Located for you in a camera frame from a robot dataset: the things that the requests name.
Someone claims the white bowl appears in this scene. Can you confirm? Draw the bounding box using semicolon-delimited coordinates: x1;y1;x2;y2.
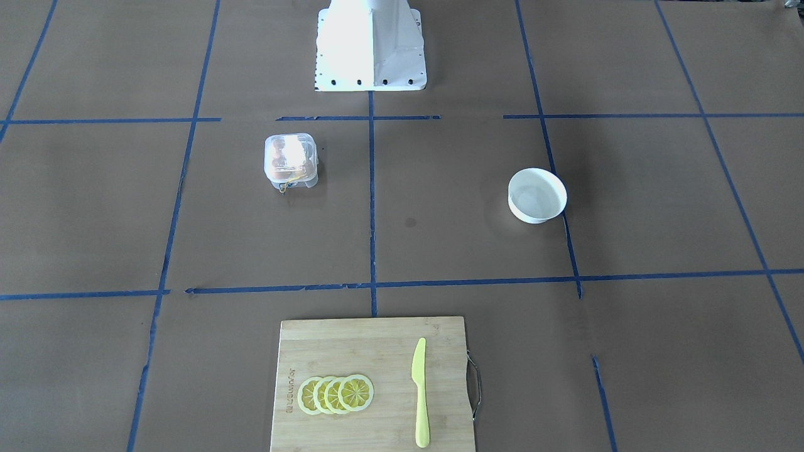
506;167;568;224

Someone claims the clear plastic egg box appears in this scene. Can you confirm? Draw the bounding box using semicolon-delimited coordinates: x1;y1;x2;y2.
264;132;318;193

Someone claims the yellow plastic knife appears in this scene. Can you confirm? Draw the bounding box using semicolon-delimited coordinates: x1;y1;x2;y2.
411;337;430;448

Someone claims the lemon slice front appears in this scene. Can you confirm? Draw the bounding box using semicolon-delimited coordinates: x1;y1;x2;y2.
338;374;374;412

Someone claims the bamboo cutting board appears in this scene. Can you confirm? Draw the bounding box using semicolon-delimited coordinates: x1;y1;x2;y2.
269;316;476;451

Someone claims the brown egg lower in box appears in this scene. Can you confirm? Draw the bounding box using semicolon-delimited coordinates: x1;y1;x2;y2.
270;138;285;158

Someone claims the lemon slice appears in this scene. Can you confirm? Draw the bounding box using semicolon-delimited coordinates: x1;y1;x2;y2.
338;374;374;412
322;377;352;415
296;377;322;416
312;375;336;414

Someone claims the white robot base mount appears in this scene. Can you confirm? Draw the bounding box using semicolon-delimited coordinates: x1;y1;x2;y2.
314;1;428;92

